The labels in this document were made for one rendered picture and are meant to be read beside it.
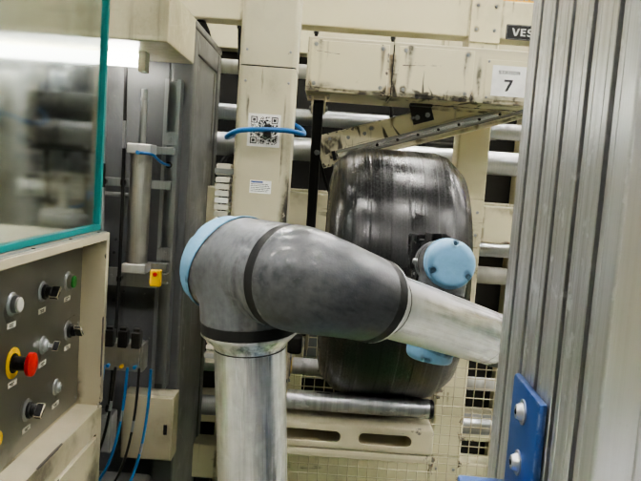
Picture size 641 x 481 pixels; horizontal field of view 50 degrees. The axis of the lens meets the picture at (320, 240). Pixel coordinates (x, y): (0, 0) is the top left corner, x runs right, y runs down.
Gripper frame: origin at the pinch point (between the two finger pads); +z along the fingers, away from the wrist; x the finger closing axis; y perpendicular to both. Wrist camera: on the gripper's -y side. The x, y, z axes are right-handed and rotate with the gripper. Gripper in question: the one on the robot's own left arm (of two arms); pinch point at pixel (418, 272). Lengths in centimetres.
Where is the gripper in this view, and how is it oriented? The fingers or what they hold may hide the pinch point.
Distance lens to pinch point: 139.1
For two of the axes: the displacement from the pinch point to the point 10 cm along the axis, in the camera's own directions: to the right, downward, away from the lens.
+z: 0.0, 0.3, 10.0
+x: -10.0, -0.7, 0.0
